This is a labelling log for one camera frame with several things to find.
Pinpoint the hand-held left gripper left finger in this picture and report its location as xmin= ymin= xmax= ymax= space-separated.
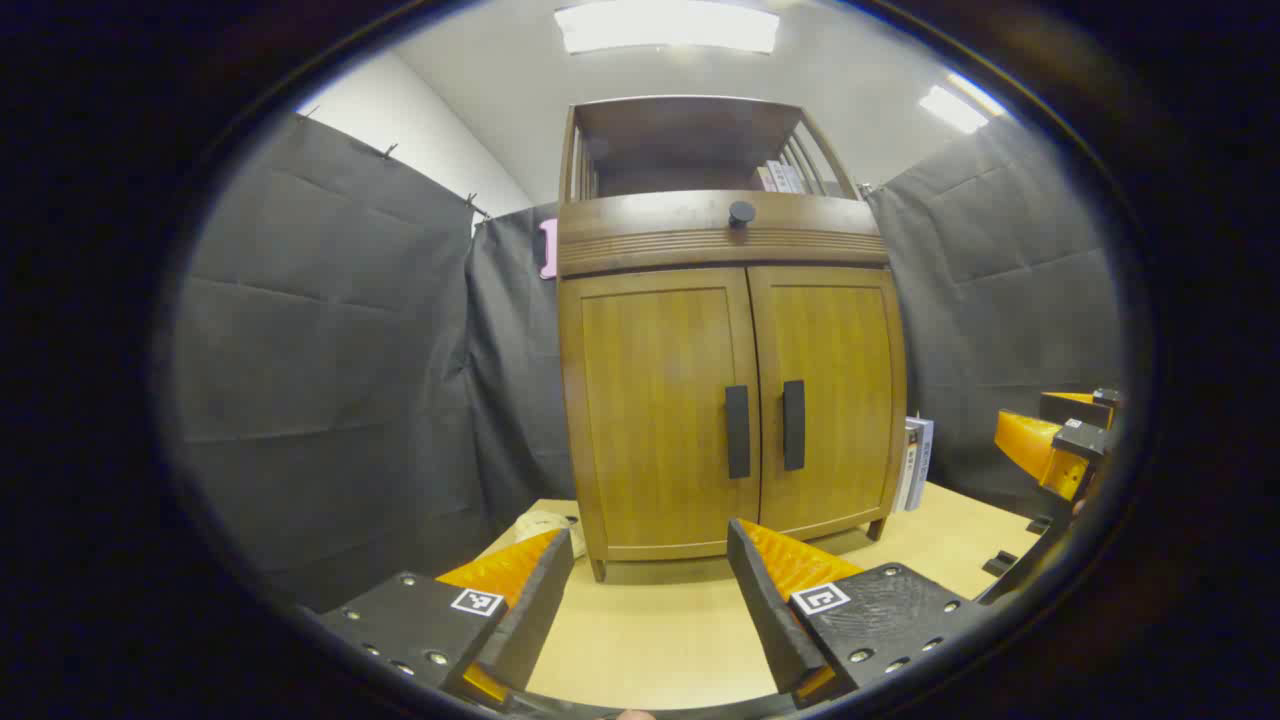
xmin=318 ymin=528 xmax=576 ymax=706

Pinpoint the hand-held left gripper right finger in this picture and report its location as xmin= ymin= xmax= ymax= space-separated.
xmin=726 ymin=518 xmax=991 ymax=706

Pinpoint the black door handle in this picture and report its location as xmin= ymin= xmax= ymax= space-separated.
xmin=782 ymin=380 xmax=806 ymax=471
xmin=725 ymin=385 xmax=751 ymax=479

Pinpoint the wooden shoe cabinet door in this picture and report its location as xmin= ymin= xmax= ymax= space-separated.
xmin=748 ymin=265 xmax=908 ymax=541
xmin=560 ymin=268 xmax=761 ymax=561

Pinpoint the wooden double-door shoe cabinet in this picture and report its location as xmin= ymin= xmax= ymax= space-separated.
xmin=555 ymin=95 xmax=909 ymax=583

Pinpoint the wooden cabinet drawer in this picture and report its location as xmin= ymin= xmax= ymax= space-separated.
xmin=558 ymin=192 xmax=891 ymax=279

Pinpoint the cream soft object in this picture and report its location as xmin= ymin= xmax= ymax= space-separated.
xmin=513 ymin=510 xmax=586 ymax=559

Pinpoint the blue book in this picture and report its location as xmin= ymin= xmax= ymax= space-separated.
xmin=912 ymin=416 xmax=935 ymax=511

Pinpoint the dark and white book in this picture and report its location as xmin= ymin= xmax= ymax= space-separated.
xmin=897 ymin=420 xmax=919 ymax=513

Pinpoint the small ceiling light panel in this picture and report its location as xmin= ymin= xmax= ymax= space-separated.
xmin=918 ymin=72 xmax=1009 ymax=136

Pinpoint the black backdrop cloth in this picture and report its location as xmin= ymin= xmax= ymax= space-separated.
xmin=165 ymin=112 xmax=1126 ymax=611

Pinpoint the large ceiling light panel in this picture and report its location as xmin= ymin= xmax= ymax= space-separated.
xmin=555 ymin=0 xmax=781 ymax=56

